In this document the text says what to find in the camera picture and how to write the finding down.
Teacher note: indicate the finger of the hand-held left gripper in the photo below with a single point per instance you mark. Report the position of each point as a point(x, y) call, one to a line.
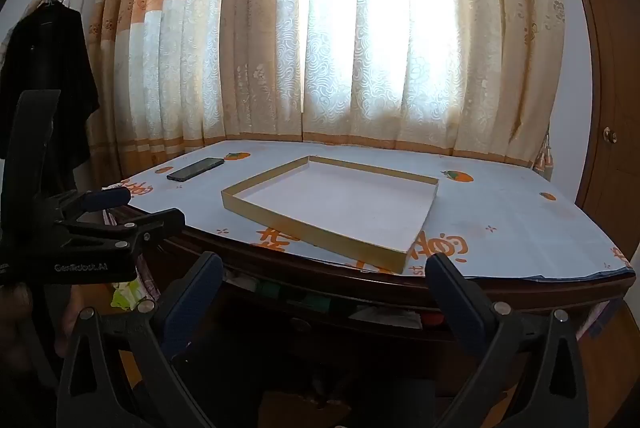
point(107, 199)
point(160, 220)

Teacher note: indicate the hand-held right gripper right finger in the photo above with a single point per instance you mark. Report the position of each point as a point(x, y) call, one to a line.
point(450, 303)

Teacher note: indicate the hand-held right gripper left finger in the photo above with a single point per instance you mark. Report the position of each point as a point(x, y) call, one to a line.
point(189, 310)

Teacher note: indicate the white tray with wooden rim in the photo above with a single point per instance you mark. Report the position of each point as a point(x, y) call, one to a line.
point(340, 203)

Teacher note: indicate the person's left hand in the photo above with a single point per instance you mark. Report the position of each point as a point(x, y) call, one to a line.
point(12, 305)

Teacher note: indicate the pink striped cloth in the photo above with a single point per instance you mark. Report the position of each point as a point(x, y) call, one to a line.
point(150, 280)

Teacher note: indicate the yellow-green cloth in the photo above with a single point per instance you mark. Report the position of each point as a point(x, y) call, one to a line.
point(127, 295)

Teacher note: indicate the black smartphone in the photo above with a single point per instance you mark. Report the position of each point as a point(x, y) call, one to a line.
point(196, 169)

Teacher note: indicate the dark wooden table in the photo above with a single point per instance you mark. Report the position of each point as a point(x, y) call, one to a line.
point(525, 295)

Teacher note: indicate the white orange printed table cover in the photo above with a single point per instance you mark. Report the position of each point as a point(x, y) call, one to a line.
point(500, 218)

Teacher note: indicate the black hanging jacket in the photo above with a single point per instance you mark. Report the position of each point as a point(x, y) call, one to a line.
point(45, 72)

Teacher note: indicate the curtain tassel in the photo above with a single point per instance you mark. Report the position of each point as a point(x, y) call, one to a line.
point(544, 157)

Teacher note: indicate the brass door knob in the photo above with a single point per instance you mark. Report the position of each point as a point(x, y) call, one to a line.
point(610, 135)

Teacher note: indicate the orange cream patterned curtain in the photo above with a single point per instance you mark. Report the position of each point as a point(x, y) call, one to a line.
point(350, 57)

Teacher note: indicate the brown wooden door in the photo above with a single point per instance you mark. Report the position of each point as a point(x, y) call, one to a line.
point(610, 82)

